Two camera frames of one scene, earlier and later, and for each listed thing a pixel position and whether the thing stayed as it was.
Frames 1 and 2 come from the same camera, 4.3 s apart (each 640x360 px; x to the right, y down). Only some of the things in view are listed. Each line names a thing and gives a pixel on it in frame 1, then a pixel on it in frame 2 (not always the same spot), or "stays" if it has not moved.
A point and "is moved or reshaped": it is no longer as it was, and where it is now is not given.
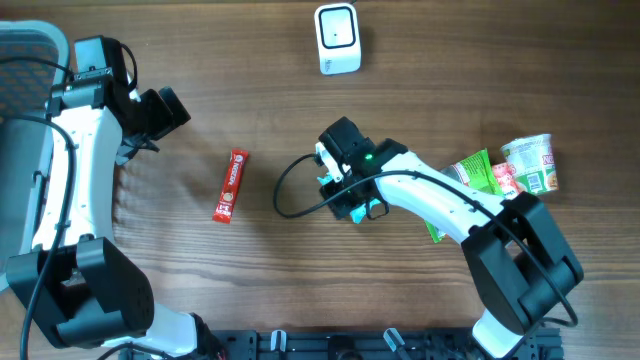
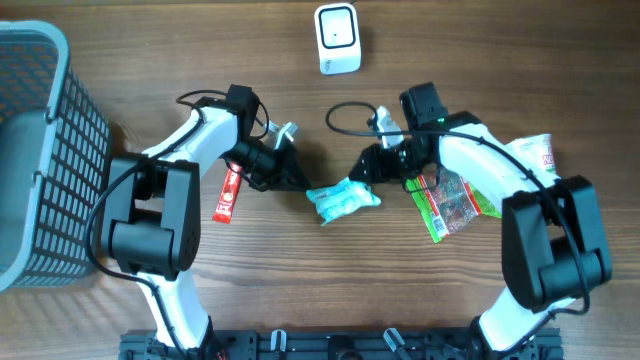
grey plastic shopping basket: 33,56 stays
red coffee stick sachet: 226,205 stays
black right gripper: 343,203 -> 380,170
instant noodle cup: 533,160 stays
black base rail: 370,345 stays
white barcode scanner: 338,38 stays
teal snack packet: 357,213 is moved or reshaped
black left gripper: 165,121 -> 280,178
